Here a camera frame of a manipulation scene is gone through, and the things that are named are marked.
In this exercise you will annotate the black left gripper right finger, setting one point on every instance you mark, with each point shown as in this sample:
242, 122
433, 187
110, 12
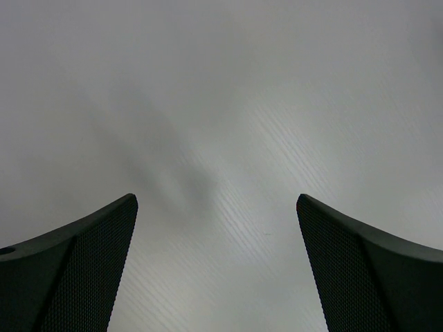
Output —
368, 279

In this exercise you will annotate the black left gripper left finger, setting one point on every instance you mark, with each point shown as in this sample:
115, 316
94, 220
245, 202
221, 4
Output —
68, 279

